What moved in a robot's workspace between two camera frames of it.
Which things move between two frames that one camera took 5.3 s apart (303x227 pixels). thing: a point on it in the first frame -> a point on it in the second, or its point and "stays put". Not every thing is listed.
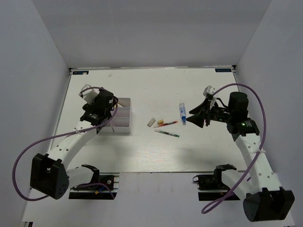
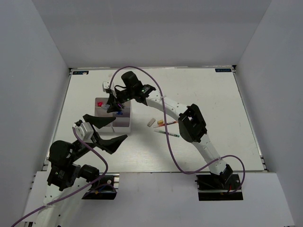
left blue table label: (80, 72) stays put
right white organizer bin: (121, 123) stays put
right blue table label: (224, 70) stays put
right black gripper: (200, 111) -> (114, 106)
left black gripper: (88, 107) -> (110, 144)
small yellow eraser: (160, 122) stays put
